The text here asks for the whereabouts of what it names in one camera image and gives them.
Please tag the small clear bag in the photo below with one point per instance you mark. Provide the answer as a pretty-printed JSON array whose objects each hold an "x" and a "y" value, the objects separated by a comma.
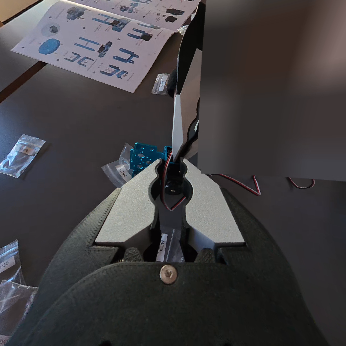
[{"x": 21, "y": 156}]

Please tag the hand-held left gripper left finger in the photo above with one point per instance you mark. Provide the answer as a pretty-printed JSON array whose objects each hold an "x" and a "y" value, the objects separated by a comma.
[{"x": 127, "y": 216}]

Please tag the clear plastic screw bag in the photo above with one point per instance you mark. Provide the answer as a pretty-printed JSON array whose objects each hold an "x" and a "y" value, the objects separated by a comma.
[
  {"x": 16, "y": 300},
  {"x": 116, "y": 173},
  {"x": 167, "y": 243},
  {"x": 182, "y": 29}
]

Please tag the instruction booklet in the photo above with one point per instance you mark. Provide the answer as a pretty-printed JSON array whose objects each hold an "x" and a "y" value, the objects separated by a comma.
[{"x": 94, "y": 27}]

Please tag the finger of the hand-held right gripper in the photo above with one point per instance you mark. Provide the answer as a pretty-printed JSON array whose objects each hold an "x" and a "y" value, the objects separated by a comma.
[
  {"x": 186, "y": 94},
  {"x": 195, "y": 148}
]

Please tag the clear bag of metal nuts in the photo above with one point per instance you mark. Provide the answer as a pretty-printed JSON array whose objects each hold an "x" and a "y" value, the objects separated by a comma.
[{"x": 160, "y": 85}]

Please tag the dark grey desk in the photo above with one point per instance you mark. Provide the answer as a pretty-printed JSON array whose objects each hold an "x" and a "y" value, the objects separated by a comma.
[{"x": 67, "y": 121}]

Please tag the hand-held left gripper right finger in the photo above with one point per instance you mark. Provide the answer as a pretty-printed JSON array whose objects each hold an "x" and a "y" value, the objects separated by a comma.
[{"x": 216, "y": 216}]

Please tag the servo with blue bracket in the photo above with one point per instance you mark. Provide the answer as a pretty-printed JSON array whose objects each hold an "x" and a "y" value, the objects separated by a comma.
[{"x": 143, "y": 159}]

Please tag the long clear screw bag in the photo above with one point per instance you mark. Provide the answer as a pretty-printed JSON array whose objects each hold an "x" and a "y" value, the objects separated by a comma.
[{"x": 9, "y": 259}]

